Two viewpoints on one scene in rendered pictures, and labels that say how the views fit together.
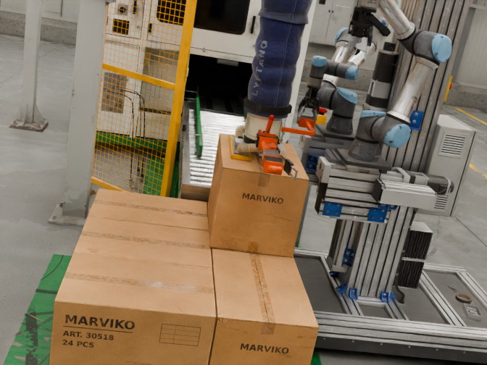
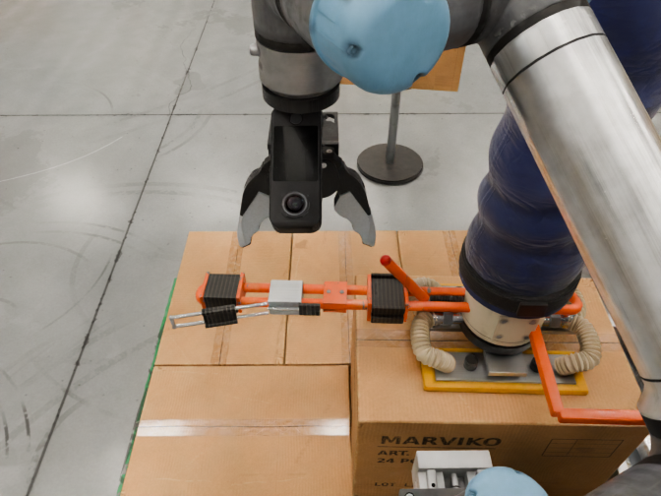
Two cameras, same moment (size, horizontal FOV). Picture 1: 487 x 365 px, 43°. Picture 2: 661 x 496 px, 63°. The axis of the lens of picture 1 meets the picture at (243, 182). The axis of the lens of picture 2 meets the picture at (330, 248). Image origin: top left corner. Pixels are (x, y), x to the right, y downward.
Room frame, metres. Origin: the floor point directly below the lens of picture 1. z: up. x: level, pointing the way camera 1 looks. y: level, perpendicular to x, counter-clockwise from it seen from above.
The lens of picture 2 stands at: (2.69, -0.81, 1.96)
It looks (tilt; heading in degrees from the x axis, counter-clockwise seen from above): 45 degrees down; 98
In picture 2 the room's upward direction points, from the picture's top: straight up
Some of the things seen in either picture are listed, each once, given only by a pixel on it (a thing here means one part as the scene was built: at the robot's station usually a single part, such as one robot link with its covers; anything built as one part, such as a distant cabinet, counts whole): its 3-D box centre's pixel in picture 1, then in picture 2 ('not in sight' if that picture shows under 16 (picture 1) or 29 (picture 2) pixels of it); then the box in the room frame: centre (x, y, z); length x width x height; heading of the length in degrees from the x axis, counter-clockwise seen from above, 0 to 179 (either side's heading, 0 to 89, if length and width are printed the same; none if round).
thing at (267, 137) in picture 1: (267, 141); (387, 297); (2.71, -0.07, 1.07); 0.10 x 0.08 x 0.06; 96
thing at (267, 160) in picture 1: (272, 164); (223, 291); (2.36, -0.10, 1.07); 0.08 x 0.07 x 0.05; 6
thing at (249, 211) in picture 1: (254, 191); (471, 387); (2.95, -0.06, 0.74); 0.60 x 0.40 x 0.40; 7
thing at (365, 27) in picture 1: (362, 22); (303, 133); (2.60, -0.36, 1.66); 0.09 x 0.08 x 0.12; 98
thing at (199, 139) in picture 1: (193, 122); not in sight; (4.79, 0.48, 0.60); 1.60 x 0.10 x 0.09; 8
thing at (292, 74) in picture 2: (369, 3); (296, 59); (2.60, -0.37, 1.74); 0.08 x 0.08 x 0.05
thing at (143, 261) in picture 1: (184, 283); (346, 371); (2.61, 0.19, 0.34); 1.20 x 1.00 x 0.40; 8
